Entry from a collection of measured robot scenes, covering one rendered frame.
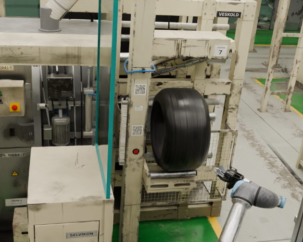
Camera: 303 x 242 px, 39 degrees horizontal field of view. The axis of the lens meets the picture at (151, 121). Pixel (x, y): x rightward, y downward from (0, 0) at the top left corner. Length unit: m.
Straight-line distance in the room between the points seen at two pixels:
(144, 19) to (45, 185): 1.12
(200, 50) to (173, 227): 1.71
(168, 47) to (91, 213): 1.35
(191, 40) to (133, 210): 1.29
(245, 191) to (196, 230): 1.59
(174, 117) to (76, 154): 0.68
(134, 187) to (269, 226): 1.63
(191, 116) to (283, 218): 1.97
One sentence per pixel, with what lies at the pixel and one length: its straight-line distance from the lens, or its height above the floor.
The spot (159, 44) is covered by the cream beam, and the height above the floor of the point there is 1.73.
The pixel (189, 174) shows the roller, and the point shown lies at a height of 0.91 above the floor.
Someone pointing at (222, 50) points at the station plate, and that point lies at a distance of 3.06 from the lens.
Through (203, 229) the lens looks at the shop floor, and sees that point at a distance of 3.99.
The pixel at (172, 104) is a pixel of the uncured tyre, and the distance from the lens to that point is 2.73.
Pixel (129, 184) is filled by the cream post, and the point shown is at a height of 0.80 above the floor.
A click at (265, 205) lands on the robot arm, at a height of 1.10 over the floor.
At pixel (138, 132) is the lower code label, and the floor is 1.21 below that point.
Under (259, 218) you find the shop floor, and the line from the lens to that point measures 4.29.
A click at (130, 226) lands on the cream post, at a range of 3.23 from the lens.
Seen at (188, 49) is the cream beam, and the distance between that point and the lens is 2.97.
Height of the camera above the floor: 2.44
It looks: 24 degrees down
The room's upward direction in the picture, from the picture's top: 5 degrees clockwise
